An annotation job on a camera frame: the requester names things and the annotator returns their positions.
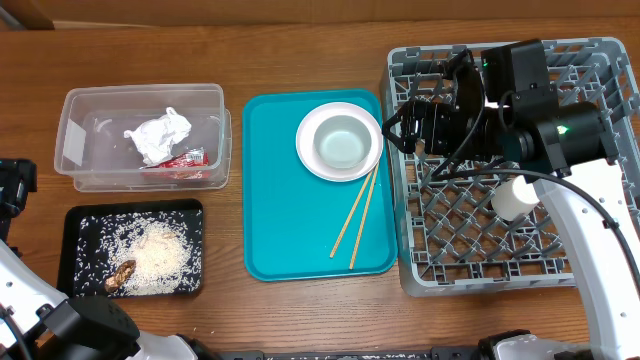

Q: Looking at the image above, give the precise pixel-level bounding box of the grey bowl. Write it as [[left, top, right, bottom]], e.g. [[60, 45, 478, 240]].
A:
[[314, 115, 372, 169]]

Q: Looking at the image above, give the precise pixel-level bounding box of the pale green cup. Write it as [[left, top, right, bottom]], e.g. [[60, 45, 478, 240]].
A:
[[491, 175, 540, 221]]

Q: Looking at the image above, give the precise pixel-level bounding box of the large white plate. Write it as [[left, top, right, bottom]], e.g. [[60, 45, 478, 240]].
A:
[[296, 102, 383, 182]]

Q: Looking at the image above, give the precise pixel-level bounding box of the red snack wrapper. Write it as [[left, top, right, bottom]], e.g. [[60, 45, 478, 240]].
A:
[[143, 148, 211, 180]]

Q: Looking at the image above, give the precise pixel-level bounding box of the white napkin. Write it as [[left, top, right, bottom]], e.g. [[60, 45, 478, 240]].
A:
[[123, 107, 192, 166]]

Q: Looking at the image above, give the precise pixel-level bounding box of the pile of white rice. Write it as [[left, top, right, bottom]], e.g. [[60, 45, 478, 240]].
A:
[[74, 211, 203, 296]]

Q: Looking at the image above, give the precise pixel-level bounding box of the brown food piece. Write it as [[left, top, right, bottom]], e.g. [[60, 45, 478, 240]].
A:
[[104, 260, 136, 293]]

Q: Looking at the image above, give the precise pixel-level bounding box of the small white plate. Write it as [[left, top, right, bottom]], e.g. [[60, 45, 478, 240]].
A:
[[483, 95, 512, 113]]

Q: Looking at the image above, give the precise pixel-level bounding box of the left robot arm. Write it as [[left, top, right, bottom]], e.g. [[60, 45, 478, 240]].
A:
[[1, 159, 217, 360]]

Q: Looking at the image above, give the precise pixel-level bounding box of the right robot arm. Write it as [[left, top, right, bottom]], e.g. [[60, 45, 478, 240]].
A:
[[382, 39, 639, 359]]

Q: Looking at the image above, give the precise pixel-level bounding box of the grey dishwasher rack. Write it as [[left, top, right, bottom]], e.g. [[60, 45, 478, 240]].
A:
[[388, 37, 639, 297]]

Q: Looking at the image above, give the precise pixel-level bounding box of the teal serving tray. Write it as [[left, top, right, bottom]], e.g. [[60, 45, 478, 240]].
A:
[[242, 89, 398, 281]]

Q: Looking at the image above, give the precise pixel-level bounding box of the clear plastic storage bin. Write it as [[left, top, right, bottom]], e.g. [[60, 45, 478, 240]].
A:
[[54, 83, 232, 192]]

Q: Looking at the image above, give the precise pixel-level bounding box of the black plastic tray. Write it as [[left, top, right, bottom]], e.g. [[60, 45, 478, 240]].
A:
[[57, 199, 204, 297]]

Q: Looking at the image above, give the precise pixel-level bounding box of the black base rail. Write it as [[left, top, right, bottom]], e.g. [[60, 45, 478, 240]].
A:
[[214, 346, 483, 360]]

